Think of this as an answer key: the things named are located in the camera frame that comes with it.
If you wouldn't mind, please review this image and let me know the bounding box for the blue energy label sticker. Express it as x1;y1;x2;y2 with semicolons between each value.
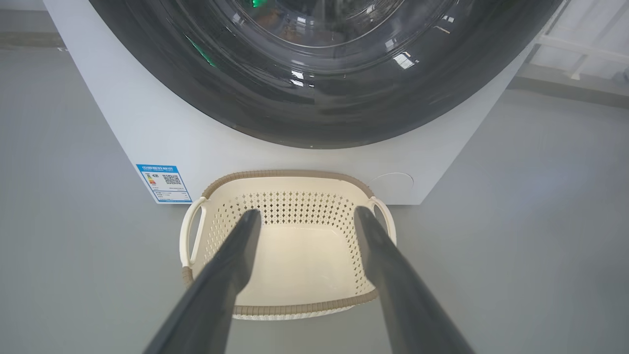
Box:
136;163;193;204

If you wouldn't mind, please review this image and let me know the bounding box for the white front-load washing machine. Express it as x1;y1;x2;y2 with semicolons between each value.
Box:
43;0;567;205

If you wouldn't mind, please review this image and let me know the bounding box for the black round glass washer door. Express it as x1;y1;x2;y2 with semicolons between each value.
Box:
88;0;564;149

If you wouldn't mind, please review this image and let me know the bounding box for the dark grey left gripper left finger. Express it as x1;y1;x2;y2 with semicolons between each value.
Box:
143;209;262;354

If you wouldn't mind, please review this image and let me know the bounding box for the round white filter cover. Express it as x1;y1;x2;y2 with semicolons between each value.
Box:
368;172;415;198

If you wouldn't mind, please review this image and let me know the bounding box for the white metal frame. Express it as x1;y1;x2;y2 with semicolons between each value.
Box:
535;0;629;82

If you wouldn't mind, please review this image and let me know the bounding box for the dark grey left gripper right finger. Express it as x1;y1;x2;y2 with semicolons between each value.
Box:
353;206;475;354

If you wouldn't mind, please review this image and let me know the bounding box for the cream perforated laundry basket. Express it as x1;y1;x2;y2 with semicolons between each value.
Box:
179;170;397;322

